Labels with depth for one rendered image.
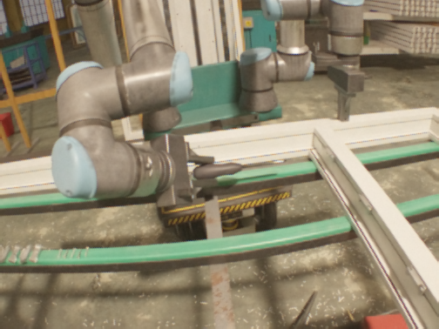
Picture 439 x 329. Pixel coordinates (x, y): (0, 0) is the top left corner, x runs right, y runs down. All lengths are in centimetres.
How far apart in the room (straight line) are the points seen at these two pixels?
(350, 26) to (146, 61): 48
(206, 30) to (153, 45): 104
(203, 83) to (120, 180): 112
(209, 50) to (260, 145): 87
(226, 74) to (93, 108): 113
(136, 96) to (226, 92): 111
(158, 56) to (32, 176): 58
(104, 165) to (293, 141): 53
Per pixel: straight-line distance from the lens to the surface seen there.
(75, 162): 44
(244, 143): 81
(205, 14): 157
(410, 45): 481
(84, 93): 50
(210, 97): 157
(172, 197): 57
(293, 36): 143
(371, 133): 93
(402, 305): 53
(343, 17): 78
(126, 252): 63
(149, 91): 50
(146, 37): 58
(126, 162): 49
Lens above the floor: 130
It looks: 30 degrees down
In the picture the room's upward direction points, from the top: 7 degrees counter-clockwise
